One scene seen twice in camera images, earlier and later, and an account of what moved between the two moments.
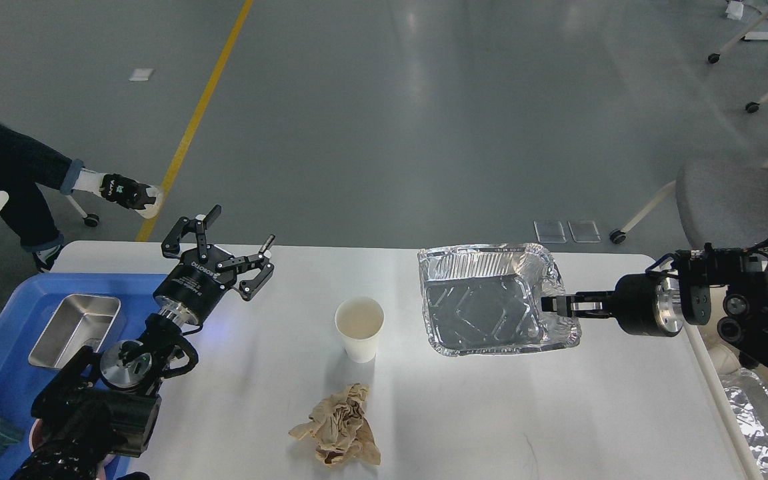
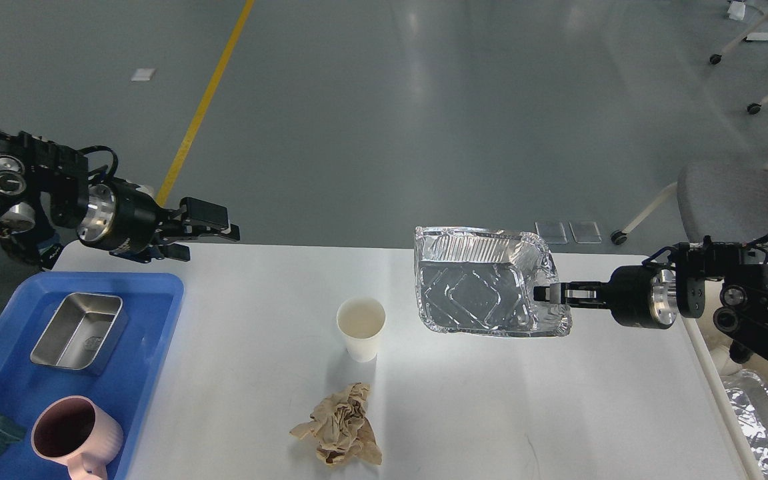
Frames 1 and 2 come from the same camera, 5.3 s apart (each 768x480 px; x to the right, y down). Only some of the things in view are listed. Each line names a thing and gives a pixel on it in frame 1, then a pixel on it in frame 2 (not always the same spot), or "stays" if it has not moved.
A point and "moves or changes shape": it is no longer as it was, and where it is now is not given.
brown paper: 343,432 stays
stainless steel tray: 81,321 stays
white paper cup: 359,321 stays
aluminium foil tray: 483,299 moves or changes shape
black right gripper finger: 596,304 to 576,295
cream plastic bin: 715,355 stays
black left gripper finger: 249,287 to 174,251
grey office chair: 741,205 stays
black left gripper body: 190,293 to 116,217
